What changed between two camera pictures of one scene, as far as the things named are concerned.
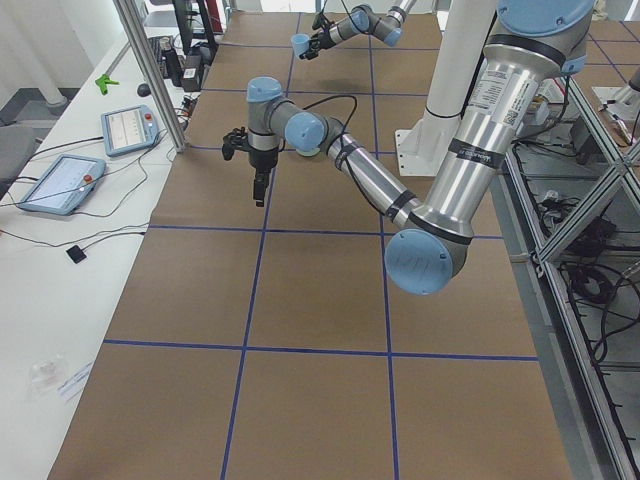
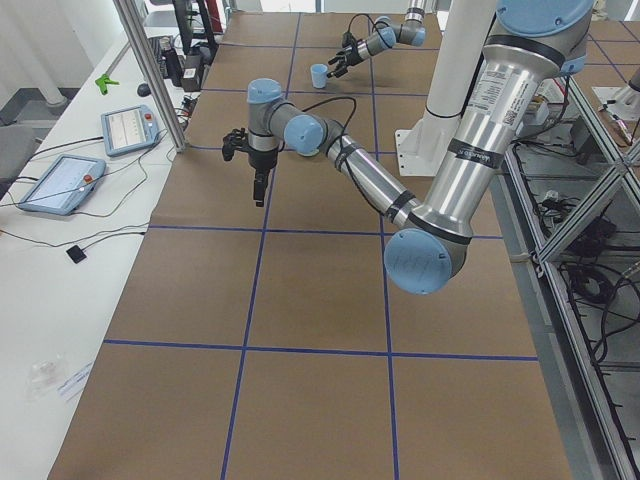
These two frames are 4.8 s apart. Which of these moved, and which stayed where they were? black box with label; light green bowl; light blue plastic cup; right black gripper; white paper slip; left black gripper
Moved: light blue plastic cup; right black gripper
Stayed: light green bowl; white paper slip; left black gripper; black box with label
